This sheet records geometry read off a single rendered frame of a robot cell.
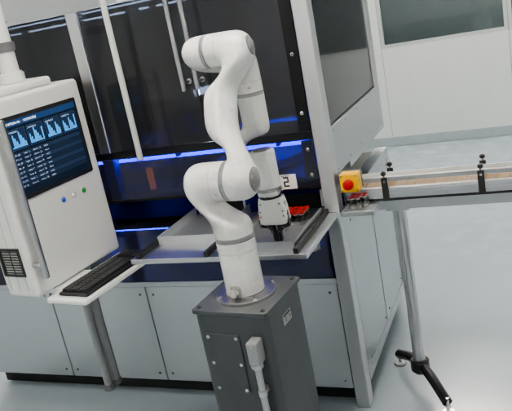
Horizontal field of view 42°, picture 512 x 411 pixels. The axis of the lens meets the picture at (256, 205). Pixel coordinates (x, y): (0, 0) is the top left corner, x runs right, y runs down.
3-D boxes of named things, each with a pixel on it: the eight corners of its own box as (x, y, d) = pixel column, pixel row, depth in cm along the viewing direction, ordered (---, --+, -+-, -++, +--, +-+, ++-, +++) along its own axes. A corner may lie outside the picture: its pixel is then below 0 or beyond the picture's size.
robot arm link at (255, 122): (212, 99, 218) (231, 187, 228) (256, 93, 211) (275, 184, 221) (224, 93, 226) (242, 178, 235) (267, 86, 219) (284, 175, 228)
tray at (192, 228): (196, 214, 293) (195, 207, 292) (251, 211, 282) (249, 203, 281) (159, 245, 263) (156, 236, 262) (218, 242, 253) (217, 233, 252)
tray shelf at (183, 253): (187, 219, 295) (186, 215, 295) (342, 210, 268) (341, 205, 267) (131, 264, 253) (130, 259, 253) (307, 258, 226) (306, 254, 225)
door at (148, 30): (112, 152, 289) (77, 11, 273) (209, 141, 271) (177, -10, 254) (112, 152, 289) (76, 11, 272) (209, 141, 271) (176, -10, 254)
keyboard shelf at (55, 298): (107, 256, 294) (105, 250, 293) (157, 257, 280) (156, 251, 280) (32, 303, 257) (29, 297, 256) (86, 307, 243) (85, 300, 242)
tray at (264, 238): (260, 219, 270) (258, 211, 269) (322, 216, 259) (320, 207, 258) (227, 253, 240) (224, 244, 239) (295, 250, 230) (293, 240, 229)
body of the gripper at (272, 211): (287, 187, 229) (293, 218, 232) (259, 190, 233) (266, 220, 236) (280, 195, 222) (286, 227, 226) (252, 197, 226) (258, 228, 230)
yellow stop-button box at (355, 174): (346, 187, 262) (342, 170, 260) (364, 186, 260) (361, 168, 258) (341, 193, 256) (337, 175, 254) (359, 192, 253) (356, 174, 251)
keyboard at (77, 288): (125, 253, 285) (123, 248, 284) (151, 254, 278) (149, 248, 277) (59, 295, 252) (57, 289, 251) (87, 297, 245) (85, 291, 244)
